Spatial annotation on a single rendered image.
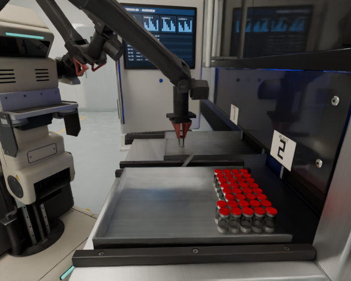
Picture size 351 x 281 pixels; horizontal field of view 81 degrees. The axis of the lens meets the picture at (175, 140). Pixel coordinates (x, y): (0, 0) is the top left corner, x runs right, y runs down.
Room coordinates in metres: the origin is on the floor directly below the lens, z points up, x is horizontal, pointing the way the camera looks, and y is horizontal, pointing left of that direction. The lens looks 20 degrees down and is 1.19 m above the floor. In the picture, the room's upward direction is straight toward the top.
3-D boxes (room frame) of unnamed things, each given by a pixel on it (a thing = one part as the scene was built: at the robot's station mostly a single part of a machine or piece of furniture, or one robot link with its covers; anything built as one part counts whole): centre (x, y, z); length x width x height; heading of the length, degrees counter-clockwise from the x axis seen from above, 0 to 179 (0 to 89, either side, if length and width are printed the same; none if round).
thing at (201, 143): (0.74, -0.13, 0.90); 0.34 x 0.26 x 0.04; 92
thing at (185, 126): (0.77, -0.02, 0.96); 0.07 x 0.07 x 0.09; 17
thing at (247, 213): (0.40, -0.14, 0.90); 0.18 x 0.02 x 0.05; 1
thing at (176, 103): (0.77, -0.02, 1.03); 0.10 x 0.07 x 0.07; 107
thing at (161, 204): (0.40, -0.03, 0.90); 0.34 x 0.26 x 0.04; 91
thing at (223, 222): (0.32, -0.09, 0.90); 0.02 x 0.02 x 0.05
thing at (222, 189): (0.40, -0.11, 0.90); 0.18 x 0.02 x 0.05; 1
